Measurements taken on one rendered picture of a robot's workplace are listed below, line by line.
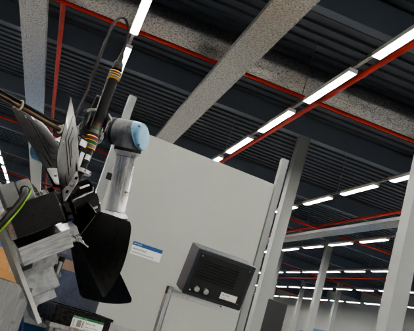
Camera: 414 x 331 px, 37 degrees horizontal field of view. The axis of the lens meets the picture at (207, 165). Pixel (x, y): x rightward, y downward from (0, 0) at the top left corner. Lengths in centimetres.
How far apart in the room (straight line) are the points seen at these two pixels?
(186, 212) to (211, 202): 19
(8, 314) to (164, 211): 228
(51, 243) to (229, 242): 261
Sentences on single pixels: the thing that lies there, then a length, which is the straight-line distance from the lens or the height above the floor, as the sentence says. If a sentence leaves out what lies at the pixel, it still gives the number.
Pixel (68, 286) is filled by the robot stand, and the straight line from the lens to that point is 255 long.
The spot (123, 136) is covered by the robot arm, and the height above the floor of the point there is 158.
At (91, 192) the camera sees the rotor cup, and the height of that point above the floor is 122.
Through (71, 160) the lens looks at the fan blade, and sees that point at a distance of 177.
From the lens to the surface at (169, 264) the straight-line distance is 397.
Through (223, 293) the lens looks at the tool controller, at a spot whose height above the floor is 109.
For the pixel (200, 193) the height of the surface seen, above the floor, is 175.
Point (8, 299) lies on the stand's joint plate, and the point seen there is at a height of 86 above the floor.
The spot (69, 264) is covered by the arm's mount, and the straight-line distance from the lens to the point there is 256.
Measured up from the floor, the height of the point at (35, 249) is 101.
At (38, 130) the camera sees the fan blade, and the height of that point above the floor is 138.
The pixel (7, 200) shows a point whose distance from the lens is 158.
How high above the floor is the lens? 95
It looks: 14 degrees up
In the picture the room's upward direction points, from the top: 17 degrees clockwise
